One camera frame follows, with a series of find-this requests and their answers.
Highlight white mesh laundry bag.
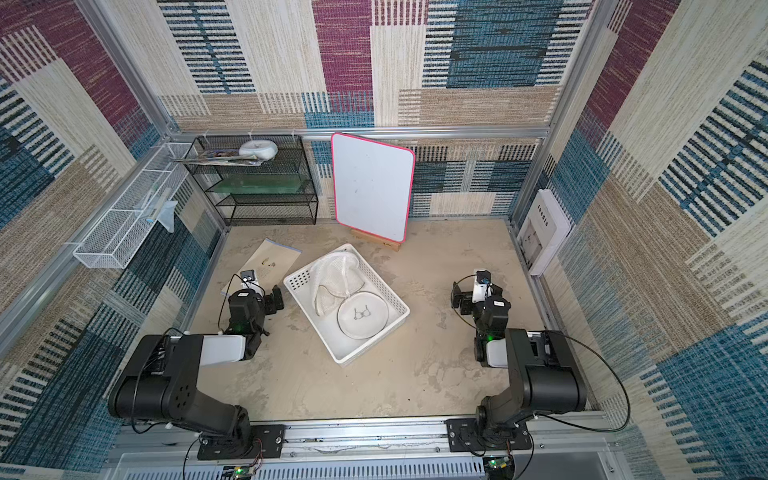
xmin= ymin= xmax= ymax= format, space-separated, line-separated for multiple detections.
xmin=309 ymin=251 xmax=389 ymax=340

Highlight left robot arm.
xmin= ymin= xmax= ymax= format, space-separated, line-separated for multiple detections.
xmin=107 ymin=286 xmax=285 ymax=460

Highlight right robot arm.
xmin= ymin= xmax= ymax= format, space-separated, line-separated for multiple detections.
xmin=445 ymin=282 xmax=587 ymax=456

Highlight white perforated plastic basket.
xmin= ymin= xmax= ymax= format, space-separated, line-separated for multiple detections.
xmin=283 ymin=243 xmax=410 ymax=366

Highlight wooden whiteboard stand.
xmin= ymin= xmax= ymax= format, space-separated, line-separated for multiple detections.
xmin=351 ymin=229 xmax=401 ymax=251

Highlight green board in shelf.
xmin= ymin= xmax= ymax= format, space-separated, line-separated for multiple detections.
xmin=207 ymin=175 xmax=310 ymax=195

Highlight black mesh shelf rack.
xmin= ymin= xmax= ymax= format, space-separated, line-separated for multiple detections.
xmin=177 ymin=135 xmax=319 ymax=227

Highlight pink framed whiteboard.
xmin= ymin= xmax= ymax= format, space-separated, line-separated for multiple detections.
xmin=331 ymin=133 xmax=416 ymax=244

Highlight white round object on shelf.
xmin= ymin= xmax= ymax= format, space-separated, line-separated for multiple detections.
xmin=238 ymin=140 xmax=279 ymax=161

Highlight magazines on shelf top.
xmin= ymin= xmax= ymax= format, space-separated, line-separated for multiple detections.
xmin=172 ymin=150 xmax=264 ymax=167

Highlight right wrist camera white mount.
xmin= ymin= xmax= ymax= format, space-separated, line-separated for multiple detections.
xmin=472 ymin=270 xmax=492 ymax=303

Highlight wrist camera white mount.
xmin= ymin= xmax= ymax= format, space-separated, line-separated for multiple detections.
xmin=472 ymin=270 xmax=492 ymax=303
xmin=239 ymin=270 xmax=266 ymax=296

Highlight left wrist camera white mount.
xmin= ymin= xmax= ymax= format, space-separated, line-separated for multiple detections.
xmin=239 ymin=270 xmax=266 ymax=296

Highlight white Inedia wall calendar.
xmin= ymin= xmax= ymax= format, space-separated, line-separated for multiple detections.
xmin=517 ymin=189 xmax=572 ymax=277

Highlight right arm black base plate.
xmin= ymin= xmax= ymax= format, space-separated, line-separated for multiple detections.
xmin=444 ymin=417 xmax=533 ymax=454

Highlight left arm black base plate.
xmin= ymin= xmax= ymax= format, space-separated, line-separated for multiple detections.
xmin=197 ymin=424 xmax=286 ymax=461

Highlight white wire wall basket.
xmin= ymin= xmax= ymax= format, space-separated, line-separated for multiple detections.
xmin=73 ymin=142 xmax=189 ymax=269

